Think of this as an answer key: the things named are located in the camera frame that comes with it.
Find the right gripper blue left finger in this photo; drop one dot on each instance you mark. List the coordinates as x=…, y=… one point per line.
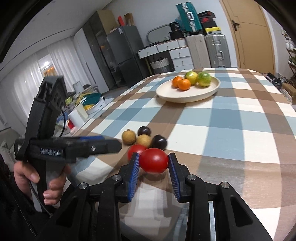
x=133, y=170

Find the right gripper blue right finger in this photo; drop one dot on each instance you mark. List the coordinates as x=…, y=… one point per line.
x=174, y=175

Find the red tomato front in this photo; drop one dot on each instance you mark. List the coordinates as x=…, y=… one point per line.
x=153, y=160

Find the red tomato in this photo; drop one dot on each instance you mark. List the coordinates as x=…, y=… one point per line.
x=153, y=160
x=136, y=148

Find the dark plum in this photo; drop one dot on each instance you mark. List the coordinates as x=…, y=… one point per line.
x=159, y=142
x=144, y=130

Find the brown longan fruit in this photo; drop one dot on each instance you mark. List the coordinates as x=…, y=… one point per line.
x=144, y=140
x=129, y=137

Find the orange mandarin front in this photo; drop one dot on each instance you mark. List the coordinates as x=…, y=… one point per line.
x=184, y=84

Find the orange mandarin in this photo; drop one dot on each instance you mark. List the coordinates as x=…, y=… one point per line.
x=176, y=81
x=184, y=84

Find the yellow lemon-like citrus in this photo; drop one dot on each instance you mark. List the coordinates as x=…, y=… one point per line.
x=192, y=77

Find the green yellow citrus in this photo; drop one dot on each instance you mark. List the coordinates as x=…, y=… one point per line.
x=204, y=79

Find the person's left hand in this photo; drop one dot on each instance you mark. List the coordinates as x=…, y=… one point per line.
x=24, y=172

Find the white curtain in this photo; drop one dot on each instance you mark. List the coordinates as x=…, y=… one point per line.
x=20, y=85

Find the cream round plate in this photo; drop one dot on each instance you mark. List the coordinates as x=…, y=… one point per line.
x=195, y=93

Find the checkered tablecloth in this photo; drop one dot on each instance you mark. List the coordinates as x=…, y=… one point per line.
x=244, y=135

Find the woven laundry basket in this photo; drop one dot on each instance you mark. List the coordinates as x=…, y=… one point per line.
x=160, y=66

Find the white drawer desk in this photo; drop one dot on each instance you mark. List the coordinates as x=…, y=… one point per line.
x=176, y=51

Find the black glass cabinet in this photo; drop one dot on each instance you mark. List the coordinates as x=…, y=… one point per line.
x=101, y=50

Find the beige suitcase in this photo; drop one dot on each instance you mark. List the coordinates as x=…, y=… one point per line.
x=198, y=50

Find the silver suitcase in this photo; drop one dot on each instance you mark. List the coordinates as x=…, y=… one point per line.
x=218, y=51

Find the dark grey refrigerator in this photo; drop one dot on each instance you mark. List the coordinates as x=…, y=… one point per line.
x=125, y=43

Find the oval mirror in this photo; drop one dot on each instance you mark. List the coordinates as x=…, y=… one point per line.
x=159, y=34

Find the teal suitcase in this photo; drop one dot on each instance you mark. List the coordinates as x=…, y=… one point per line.
x=189, y=18

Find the stacked shoe boxes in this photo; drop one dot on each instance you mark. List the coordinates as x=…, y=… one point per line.
x=207, y=20

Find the wooden door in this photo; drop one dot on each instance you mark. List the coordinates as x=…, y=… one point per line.
x=251, y=35

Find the wooden shoe rack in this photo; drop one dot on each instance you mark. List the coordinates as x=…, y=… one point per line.
x=290, y=47

